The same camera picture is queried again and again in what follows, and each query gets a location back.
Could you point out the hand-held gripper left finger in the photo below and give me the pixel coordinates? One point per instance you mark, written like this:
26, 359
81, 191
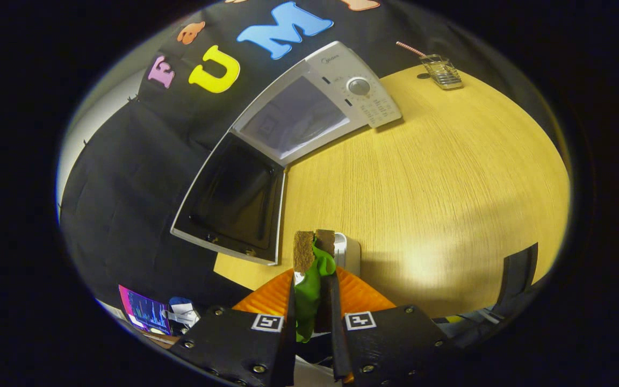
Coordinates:
290, 322

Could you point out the pink striped straw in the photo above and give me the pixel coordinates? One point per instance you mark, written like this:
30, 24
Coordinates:
410, 49

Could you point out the white and blue device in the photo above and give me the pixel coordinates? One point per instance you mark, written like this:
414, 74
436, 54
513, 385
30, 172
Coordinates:
183, 312

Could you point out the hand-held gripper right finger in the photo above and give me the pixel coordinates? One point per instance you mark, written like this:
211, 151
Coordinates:
335, 322

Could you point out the white food stand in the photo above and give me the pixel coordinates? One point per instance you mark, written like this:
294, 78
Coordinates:
348, 255

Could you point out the metal mesh holder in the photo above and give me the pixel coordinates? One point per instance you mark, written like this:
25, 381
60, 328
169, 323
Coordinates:
443, 72

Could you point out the lettuce sandwich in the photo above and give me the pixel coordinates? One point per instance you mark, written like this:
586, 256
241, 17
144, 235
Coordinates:
309, 290

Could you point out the laptop screen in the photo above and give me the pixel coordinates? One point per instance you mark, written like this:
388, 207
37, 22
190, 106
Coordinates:
145, 312

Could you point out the white microwave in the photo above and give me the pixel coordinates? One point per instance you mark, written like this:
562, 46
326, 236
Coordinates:
336, 67

